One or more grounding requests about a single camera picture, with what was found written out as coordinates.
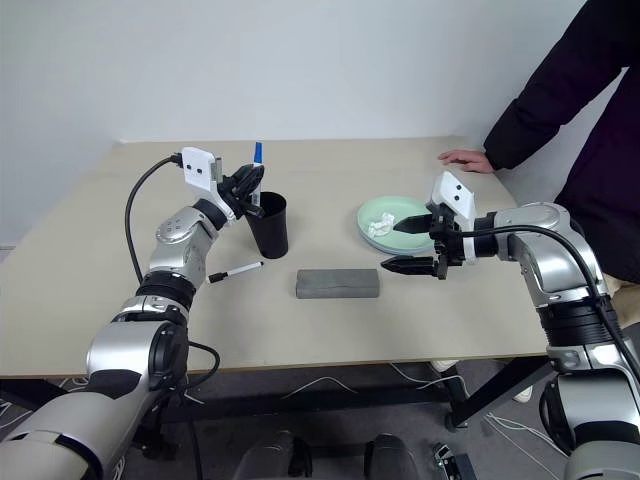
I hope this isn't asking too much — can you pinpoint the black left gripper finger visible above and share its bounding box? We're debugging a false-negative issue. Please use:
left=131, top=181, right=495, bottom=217
left=233, top=163, right=267, bottom=184
left=239, top=175, right=266, bottom=201

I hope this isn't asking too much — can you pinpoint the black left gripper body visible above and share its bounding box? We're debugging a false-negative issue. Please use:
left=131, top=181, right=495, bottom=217
left=217, top=171, right=266, bottom=219

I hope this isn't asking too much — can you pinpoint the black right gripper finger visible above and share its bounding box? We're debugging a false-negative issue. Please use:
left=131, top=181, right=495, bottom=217
left=391, top=213, right=435, bottom=235
left=380, top=255, right=439, bottom=278

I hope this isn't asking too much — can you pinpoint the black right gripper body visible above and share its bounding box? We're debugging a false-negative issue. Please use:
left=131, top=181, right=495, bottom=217
left=424, top=201, right=467, bottom=281

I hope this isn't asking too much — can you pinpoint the white marker with blue cap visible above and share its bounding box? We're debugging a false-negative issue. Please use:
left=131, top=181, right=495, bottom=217
left=249, top=141, right=267, bottom=207

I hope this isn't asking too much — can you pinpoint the light green plate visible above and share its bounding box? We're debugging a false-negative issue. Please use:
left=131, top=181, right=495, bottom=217
left=356, top=195, right=437, bottom=252

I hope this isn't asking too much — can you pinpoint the white tissue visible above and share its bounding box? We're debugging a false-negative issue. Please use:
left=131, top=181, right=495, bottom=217
left=366, top=211, right=398, bottom=239

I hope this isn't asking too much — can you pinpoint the grey glasses case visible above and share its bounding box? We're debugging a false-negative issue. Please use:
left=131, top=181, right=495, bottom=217
left=294, top=267, right=382, bottom=302

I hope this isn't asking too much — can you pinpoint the person's bare hand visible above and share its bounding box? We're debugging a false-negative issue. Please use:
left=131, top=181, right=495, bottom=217
left=438, top=148, right=494, bottom=174

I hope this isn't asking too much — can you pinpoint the light blue plate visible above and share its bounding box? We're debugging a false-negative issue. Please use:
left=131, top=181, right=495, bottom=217
left=356, top=217, right=435, bottom=255

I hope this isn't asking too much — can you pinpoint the black plastic cup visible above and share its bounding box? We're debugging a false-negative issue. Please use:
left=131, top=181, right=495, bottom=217
left=244, top=191, right=290, bottom=261

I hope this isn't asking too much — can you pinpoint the white marker with black cap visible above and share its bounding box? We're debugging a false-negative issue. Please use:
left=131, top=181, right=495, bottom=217
left=206, top=260, right=266, bottom=286

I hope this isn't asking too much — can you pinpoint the person in dark jacket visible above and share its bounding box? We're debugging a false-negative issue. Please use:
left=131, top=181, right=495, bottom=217
left=483, top=0, right=640, bottom=329

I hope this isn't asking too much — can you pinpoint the dark rounded shape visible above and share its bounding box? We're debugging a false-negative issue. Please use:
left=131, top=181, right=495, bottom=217
left=234, top=430, right=315, bottom=480
left=364, top=433, right=422, bottom=480

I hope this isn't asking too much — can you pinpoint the small black floor device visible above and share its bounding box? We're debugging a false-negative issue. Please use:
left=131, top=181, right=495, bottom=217
left=431, top=441, right=477, bottom=480

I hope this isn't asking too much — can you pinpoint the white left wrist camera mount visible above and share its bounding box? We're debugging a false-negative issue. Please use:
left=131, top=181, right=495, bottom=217
left=180, top=145, right=238, bottom=222

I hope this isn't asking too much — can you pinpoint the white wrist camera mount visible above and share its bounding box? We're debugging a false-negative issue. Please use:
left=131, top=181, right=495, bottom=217
left=430, top=170, right=478, bottom=264
left=180, top=145, right=238, bottom=222

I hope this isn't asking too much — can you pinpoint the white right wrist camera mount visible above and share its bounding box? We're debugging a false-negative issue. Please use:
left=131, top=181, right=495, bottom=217
left=430, top=170, right=478, bottom=264

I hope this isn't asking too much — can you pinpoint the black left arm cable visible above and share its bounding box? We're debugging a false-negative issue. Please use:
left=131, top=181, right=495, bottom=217
left=124, top=153, right=184, bottom=282

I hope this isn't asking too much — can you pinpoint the white floor cable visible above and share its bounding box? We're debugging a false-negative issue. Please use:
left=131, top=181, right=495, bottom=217
left=481, top=411, right=572, bottom=457
left=388, top=361, right=452, bottom=390
left=281, top=376, right=357, bottom=402

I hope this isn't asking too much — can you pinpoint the black metal table frame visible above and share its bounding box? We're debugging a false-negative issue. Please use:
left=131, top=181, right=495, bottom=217
left=129, top=357, right=559, bottom=459

